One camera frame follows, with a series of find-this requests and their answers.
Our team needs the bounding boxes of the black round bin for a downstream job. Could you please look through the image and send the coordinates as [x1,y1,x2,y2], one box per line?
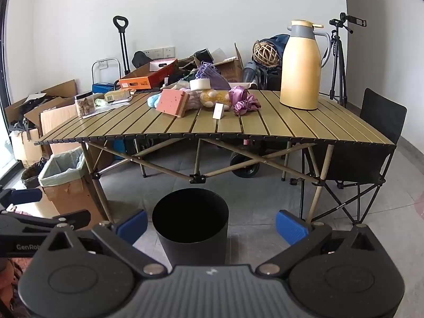
[152,188,230,266]

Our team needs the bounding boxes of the brown open cardboard box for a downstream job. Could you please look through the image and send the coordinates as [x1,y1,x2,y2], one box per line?
[212,42,245,83]

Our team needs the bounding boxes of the blue bag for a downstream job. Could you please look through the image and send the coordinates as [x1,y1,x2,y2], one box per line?
[265,34,292,70]

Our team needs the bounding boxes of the purple satin scrunchie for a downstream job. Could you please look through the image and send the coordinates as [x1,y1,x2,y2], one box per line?
[228,85,262,116]

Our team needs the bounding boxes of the clear snack jar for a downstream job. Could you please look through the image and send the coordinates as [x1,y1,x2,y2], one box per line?
[74,90,96,117]

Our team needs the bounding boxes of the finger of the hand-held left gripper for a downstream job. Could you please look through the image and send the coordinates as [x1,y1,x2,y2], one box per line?
[0,209,91,237]
[0,188,43,210]

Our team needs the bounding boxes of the chrome tube frame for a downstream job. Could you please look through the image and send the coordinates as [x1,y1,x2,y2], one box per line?
[92,59,121,85]

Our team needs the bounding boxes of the dark wicker basket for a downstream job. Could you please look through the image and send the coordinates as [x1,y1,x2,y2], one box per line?
[21,159,48,189]

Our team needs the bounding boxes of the white paper leaflet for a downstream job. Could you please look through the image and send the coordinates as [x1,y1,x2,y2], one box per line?
[82,99,130,119]

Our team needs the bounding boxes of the purple mesh pouch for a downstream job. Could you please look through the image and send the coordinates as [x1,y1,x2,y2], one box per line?
[196,61,229,90]

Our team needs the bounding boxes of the black cap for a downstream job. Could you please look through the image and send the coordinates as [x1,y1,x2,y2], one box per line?
[132,51,153,68]

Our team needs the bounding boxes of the yellow thermos jug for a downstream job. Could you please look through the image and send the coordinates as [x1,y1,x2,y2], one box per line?
[280,20,332,111]

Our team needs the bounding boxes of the rattan ball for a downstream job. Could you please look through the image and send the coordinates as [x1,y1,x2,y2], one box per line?
[253,40,285,68]

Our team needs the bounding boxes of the translucent plastic bag liner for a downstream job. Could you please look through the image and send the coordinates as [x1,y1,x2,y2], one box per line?
[38,146,87,188]

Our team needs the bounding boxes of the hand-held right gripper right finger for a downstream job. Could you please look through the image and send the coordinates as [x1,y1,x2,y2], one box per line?
[256,210,378,276]

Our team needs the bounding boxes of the cardboard box with liner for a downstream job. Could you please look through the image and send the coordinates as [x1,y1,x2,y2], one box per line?
[38,146,100,221]

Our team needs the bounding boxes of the dark clothes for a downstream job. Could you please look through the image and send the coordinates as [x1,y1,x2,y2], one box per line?
[9,95,55,133]

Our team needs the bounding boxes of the blue flat box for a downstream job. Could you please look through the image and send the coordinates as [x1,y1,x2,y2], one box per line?
[112,139,128,161]

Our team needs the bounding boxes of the orange cardboard box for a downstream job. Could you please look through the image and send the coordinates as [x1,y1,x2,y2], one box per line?
[118,59,178,90]

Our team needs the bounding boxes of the black fabric bag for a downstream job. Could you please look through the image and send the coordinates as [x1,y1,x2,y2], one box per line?
[134,137,156,160]

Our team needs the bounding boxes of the black folding chair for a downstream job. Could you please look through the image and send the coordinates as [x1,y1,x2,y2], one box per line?
[290,88,407,226]

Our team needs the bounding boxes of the pink sponge block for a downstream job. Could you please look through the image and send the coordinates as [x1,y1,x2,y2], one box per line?
[156,89,190,119]

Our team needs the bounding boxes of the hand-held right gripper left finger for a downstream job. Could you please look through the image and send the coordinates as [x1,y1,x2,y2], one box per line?
[46,209,167,276]

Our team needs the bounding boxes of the yellow plush toy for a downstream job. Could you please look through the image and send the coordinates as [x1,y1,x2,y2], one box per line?
[200,89,232,110]

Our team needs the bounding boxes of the black tripod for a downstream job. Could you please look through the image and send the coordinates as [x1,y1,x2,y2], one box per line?
[329,20,348,107]

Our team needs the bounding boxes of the black cart handle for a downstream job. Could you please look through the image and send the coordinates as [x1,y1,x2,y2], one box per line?
[113,15,131,77]

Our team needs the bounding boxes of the small yellow carton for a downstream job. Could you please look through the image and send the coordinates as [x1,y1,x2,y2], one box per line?
[104,89,133,103]

